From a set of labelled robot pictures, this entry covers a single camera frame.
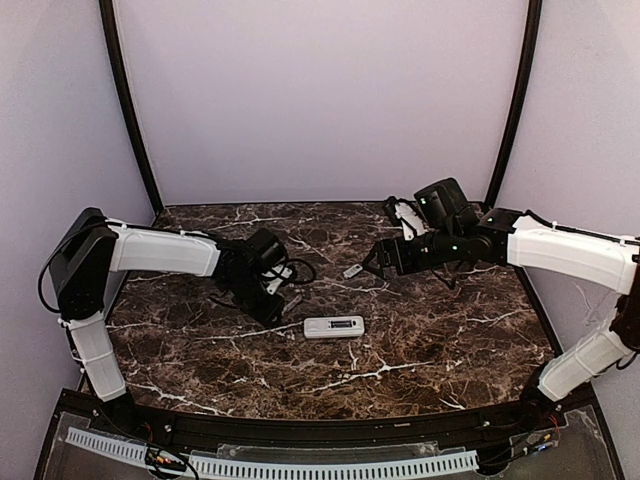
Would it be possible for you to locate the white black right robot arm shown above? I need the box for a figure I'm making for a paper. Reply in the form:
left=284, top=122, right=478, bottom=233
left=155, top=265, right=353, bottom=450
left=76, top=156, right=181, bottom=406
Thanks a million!
left=362, top=178, right=639, bottom=403

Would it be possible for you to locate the white slotted cable duct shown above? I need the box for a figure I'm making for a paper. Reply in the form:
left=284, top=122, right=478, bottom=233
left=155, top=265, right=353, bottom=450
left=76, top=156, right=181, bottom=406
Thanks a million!
left=65, top=427, right=478, bottom=479

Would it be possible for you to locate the black enclosure frame post right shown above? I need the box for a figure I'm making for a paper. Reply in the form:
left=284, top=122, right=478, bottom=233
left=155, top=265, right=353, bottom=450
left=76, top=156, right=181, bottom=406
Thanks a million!
left=484, top=0, right=543, bottom=207

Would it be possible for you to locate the black front table rail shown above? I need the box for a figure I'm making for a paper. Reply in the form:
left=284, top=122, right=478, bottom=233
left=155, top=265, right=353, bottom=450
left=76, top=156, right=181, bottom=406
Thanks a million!
left=47, top=387, right=601, bottom=456

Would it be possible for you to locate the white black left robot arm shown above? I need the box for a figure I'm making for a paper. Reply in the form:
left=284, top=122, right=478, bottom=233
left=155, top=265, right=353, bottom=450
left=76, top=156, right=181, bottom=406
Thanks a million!
left=39, top=208, right=294, bottom=402

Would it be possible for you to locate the white air conditioner remote control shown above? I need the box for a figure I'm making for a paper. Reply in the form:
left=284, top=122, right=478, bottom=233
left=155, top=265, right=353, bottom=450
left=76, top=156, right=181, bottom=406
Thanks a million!
left=303, top=316, right=365, bottom=339

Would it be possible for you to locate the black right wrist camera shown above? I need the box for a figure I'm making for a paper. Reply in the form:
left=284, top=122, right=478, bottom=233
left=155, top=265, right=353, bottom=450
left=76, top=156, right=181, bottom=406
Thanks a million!
left=383, top=196, right=426, bottom=241

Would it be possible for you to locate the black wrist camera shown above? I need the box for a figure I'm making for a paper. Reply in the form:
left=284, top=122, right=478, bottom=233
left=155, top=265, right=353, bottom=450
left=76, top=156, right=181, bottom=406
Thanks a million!
left=262, top=264, right=293, bottom=295
left=383, top=196, right=426, bottom=241

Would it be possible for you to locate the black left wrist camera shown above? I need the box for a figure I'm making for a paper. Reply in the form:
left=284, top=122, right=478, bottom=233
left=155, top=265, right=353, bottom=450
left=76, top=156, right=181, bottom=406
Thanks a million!
left=262, top=264, right=293, bottom=295

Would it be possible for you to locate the black enclosure frame post left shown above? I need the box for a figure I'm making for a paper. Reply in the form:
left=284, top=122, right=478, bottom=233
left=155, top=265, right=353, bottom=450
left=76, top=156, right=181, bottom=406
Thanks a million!
left=98, top=0, right=164, bottom=216

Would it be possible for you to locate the white remote battery cover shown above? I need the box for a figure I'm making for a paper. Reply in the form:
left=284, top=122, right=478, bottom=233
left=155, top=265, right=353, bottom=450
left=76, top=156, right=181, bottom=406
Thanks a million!
left=343, top=264, right=363, bottom=279

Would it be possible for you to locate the clear handle test screwdriver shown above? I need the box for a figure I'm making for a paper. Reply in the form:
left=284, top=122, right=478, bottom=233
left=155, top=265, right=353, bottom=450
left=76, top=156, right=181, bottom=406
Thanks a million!
left=283, top=295, right=303, bottom=314

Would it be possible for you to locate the black enclosure frame post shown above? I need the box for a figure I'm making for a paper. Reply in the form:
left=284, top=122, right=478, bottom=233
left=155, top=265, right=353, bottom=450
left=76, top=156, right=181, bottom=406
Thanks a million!
left=484, top=0, right=543, bottom=207
left=98, top=0, right=164, bottom=216

